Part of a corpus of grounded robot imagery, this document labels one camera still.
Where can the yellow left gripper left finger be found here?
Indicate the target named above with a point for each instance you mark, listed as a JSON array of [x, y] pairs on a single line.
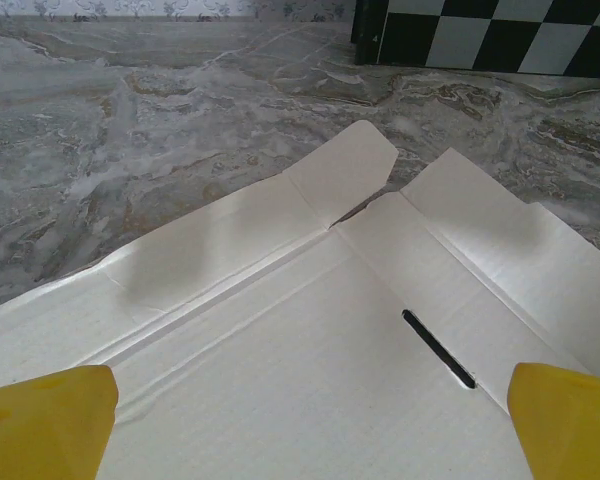
[[40, 430]]

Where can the black and white checkerboard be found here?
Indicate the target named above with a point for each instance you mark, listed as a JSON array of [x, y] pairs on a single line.
[[485, 35]]

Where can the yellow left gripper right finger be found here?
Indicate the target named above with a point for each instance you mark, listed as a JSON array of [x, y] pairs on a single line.
[[570, 430]]

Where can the white and lilac paper box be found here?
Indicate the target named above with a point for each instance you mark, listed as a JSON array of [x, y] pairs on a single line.
[[300, 380]]

